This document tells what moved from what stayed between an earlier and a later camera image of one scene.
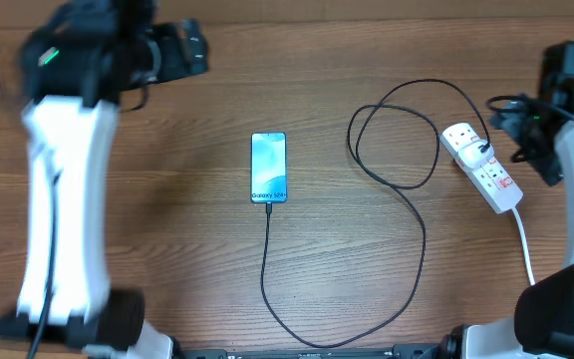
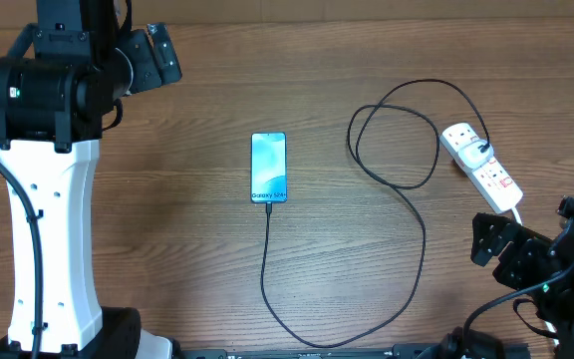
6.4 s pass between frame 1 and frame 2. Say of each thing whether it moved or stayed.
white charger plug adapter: stayed
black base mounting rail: stayed
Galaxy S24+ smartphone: stayed
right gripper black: moved
